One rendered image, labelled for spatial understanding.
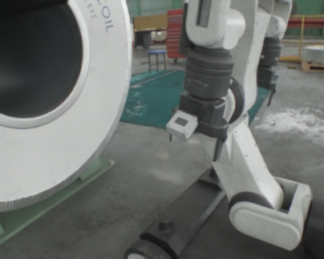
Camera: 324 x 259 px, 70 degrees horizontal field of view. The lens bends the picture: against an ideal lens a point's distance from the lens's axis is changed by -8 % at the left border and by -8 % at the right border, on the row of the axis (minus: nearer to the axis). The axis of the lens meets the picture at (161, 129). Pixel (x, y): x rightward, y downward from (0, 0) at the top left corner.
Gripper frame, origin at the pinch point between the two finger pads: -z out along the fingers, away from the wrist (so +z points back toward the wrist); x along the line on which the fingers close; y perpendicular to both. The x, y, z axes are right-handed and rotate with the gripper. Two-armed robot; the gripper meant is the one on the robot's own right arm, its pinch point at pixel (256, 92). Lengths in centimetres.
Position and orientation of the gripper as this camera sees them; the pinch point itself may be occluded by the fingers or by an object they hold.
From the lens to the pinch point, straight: 92.8
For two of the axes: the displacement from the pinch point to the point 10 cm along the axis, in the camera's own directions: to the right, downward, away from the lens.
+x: -8.0, -3.6, 4.8
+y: -5.9, 3.4, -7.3
